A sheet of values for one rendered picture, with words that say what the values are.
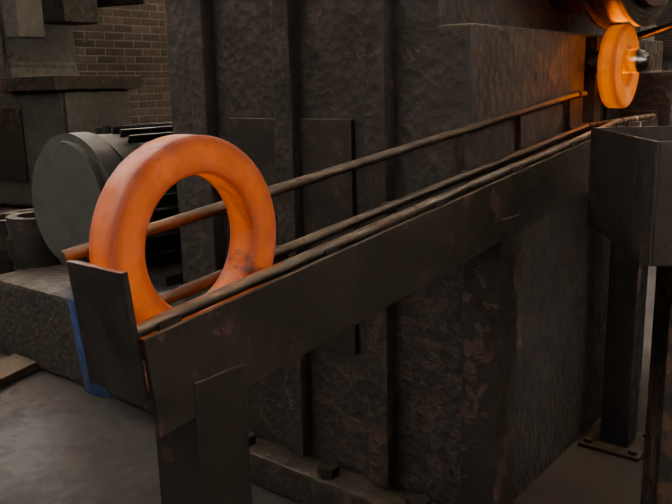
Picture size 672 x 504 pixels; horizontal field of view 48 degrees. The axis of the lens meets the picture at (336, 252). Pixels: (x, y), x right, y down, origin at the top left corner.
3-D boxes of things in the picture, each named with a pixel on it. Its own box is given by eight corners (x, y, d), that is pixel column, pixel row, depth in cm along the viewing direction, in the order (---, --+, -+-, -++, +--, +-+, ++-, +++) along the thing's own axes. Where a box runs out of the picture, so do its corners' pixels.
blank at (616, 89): (596, 29, 138) (615, 27, 136) (624, 22, 150) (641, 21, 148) (595, 114, 143) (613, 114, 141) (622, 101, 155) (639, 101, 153)
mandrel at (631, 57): (556, 75, 151) (557, 52, 150) (565, 74, 155) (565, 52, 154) (645, 72, 141) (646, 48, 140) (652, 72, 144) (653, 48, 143)
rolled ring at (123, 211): (259, 114, 68) (234, 113, 70) (86, 168, 55) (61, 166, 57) (290, 299, 75) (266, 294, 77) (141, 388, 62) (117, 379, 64)
